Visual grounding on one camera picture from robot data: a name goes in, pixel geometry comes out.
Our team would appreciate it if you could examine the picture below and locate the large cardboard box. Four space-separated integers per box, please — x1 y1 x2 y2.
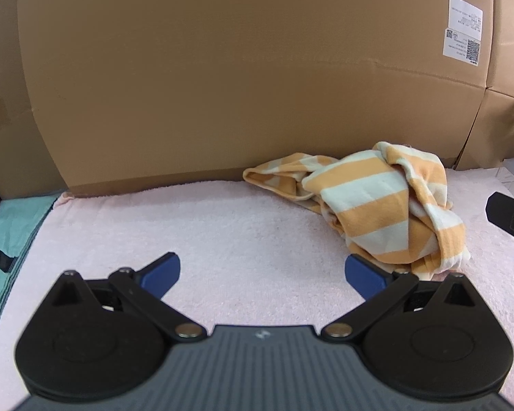
18 0 493 195

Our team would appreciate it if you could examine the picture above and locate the left cardboard box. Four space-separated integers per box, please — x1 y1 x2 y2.
0 0 66 199

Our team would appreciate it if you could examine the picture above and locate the orange white striped shirt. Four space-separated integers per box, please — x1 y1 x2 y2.
243 141 471 280

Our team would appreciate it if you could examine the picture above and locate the teal garment with black strap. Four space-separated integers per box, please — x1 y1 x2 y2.
0 194 58 316

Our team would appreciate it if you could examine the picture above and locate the pink fleece towel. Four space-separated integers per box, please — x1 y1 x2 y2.
0 166 514 411

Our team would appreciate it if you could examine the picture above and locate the white shipping label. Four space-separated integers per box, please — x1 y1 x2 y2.
443 0 484 66

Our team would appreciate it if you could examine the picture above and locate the right cardboard box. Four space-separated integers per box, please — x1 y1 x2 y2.
455 0 514 170

